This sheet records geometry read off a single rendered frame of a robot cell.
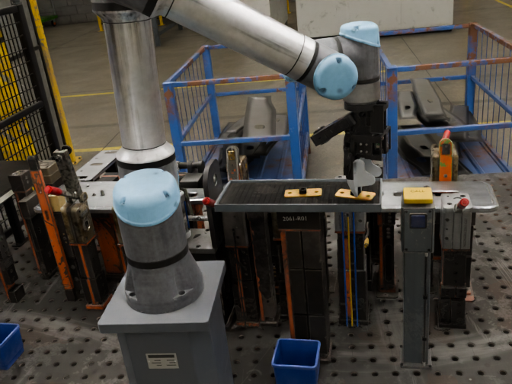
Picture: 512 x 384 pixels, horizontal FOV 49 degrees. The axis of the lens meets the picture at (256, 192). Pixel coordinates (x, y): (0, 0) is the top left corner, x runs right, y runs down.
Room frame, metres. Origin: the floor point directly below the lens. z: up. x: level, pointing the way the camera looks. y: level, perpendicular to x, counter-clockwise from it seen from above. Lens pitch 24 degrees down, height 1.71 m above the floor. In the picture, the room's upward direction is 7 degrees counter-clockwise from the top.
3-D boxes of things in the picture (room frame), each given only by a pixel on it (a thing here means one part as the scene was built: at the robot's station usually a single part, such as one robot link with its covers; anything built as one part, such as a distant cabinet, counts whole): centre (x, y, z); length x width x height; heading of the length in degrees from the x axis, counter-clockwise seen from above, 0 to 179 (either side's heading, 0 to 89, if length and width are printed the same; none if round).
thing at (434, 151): (1.59, -0.58, 0.88); 0.15 x 0.11 x 0.36; 165
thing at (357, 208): (1.17, -0.10, 1.16); 0.37 x 0.14 x 0.02; 75
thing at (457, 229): (1.25, -0.49, 0.88); 0.11 x 0.10 x 0.36; 165
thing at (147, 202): (0.94, 0.20, 1.27); 0.13 x 0.12 x 0.14; 7
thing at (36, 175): (1.55, 0.63, 0.95); 0.03 x 0.01 x 0.50; 75
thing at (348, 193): (1.13, -0.22, 1.17); 0.08 x 0.04 x 0.01; 59
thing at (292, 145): (3.94, 0.00, 0.47); 1.20 x 0.80 x 0.95; 170
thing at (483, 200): (1.56, 0.02, 1.00); 1.38 x 0.22 x 0.02; 75
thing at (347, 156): (1.11, -0.21, 1.26); 0.05 x 0.02 x 0.09; 149
